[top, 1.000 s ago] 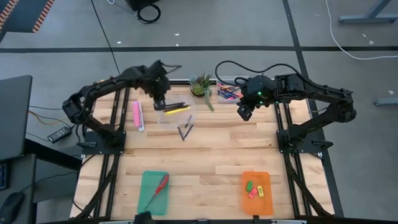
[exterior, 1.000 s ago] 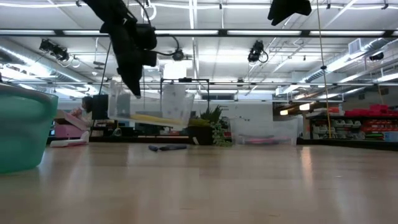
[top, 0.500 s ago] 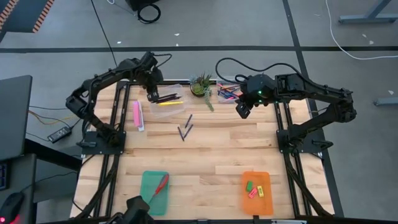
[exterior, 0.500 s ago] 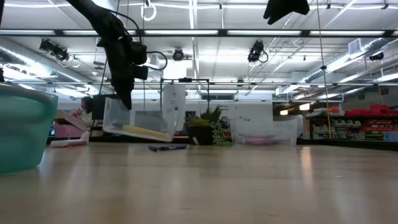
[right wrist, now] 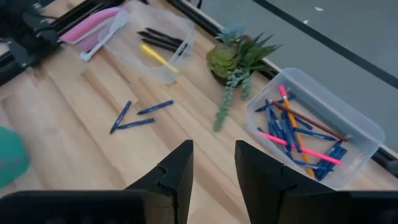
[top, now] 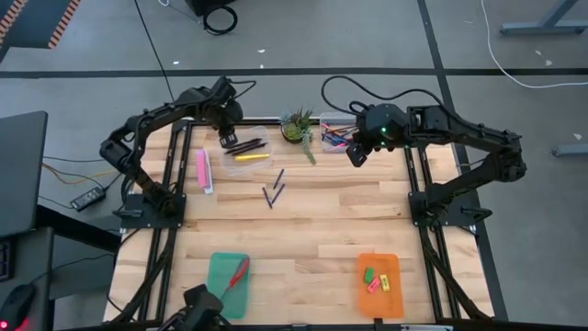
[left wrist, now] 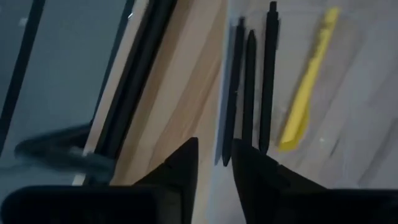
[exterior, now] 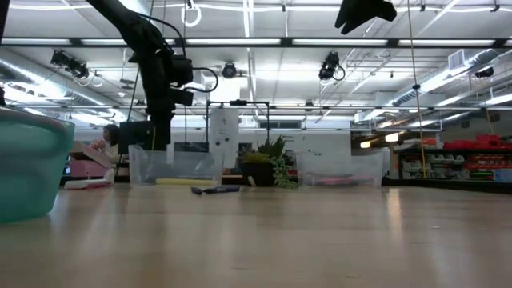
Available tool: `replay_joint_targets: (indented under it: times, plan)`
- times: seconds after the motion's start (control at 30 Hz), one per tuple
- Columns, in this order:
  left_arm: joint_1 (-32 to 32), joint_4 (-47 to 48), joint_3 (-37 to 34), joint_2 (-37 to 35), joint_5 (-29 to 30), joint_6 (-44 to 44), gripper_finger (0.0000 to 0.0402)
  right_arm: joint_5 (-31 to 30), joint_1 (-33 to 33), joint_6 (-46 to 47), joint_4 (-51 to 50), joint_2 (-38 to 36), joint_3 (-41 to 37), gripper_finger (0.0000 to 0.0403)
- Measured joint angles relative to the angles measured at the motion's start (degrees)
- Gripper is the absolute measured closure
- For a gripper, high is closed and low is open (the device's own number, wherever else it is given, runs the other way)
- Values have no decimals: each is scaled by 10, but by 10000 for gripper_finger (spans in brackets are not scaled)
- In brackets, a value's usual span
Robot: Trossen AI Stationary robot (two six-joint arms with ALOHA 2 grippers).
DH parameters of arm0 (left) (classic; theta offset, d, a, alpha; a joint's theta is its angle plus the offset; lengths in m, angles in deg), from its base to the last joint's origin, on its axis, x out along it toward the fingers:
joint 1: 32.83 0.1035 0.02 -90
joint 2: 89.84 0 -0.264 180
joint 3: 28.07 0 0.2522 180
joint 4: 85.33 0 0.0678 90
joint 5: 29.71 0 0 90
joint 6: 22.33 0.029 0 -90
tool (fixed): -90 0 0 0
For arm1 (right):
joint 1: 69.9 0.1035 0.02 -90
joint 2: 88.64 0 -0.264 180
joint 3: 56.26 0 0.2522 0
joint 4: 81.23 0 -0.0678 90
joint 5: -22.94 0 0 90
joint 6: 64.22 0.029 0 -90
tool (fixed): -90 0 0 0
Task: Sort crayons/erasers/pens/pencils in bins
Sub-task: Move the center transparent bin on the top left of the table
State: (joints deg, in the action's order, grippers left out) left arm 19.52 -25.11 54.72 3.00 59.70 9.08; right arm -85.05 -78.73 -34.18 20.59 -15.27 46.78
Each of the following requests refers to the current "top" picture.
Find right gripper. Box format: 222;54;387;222
345;102;410;169

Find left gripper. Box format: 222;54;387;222
200;75;244;150

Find black pen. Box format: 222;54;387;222
232;142;269;156
227;139;266;155

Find clear plastic bin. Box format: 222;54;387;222
220;125;274;177
319;111;368;154

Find red-handled scissors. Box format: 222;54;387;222
220;257;252;300

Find pink stapler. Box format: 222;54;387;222
196;149;215;196

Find potted succulent plant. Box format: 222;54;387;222
279;108;318;166

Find black box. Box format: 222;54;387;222
185;0;236;17

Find orange plastic bin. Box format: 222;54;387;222
356;252;405;319

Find black power adapter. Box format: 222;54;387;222
69;186;107;213

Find teal plastic bin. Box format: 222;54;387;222
206;251;252;320

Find black device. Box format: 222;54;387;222
158;283;227;331

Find dark grey monitor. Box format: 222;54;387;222
0;109;50;239

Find grey table leg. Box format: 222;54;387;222
500;0;588;37

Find grey table foot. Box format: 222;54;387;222
552;143;588;158

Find hazard-striped floor mat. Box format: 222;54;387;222
0;0;83;51

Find dark grey desk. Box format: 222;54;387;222
0;227;55;331

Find black computer mouse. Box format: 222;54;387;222
0;283;37;331

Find black aluminium table frame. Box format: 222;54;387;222
103;117;496;331

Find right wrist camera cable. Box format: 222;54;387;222
320;74;447;116

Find thin black floor cable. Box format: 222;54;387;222
133;0;178;100

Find black coiled cable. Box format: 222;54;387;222
201;4;240;37

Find white floor cable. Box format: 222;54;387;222
480;0;588;89

